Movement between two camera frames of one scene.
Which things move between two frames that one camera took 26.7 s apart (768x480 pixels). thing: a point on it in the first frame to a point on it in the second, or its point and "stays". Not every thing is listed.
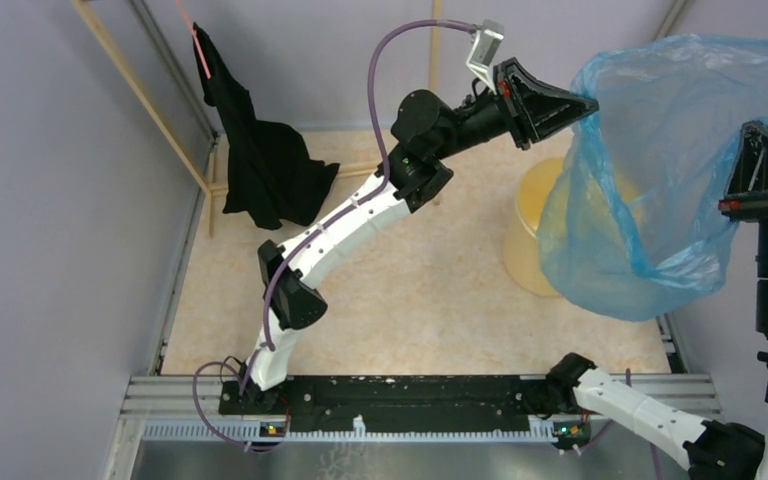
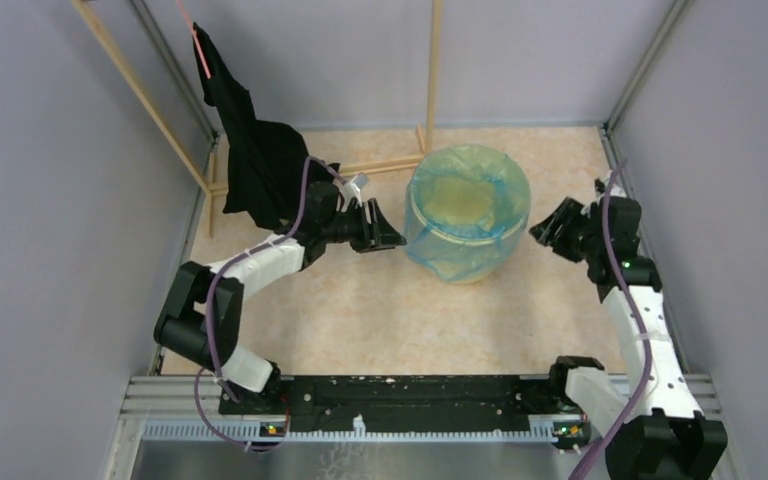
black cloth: [273, 178] stays
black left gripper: [534, 108] to [377, 235]
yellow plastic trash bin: [521, 245] to [466, 212]
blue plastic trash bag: [631, 227] to [466, 212]
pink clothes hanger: [197, 43] stays
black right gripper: [765, 179] to [552, 231]
